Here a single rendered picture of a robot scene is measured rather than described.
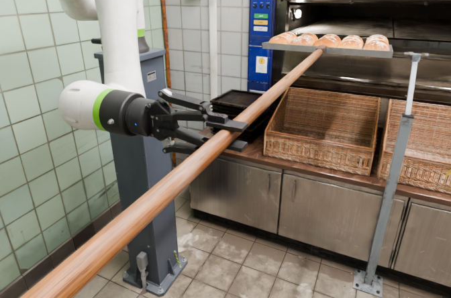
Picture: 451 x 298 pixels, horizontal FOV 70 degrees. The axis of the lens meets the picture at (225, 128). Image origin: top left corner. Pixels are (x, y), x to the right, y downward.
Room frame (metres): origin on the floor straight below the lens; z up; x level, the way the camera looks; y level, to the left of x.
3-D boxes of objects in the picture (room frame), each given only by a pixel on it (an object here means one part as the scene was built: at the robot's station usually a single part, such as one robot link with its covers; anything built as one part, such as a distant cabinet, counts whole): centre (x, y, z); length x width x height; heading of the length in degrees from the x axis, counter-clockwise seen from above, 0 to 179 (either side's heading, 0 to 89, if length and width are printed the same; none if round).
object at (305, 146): (1.70, -0.56, 0.72); 0.56 x 0.49 x 0.28; 66
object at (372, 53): (1.59, -0.50, 1.19); 0.55 x 0.36 x 0.03; 65
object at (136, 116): (0.60, 0.14, 1.19); 0.09 x 0.07 x 0.08; 65
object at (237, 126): (0.53, 0.00, 1.21); 0.07 x 0.03 x 0.01; 65
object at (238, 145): (0.53, 0.00, 1.17); 0.07 x 0.03 x 0.01; 65
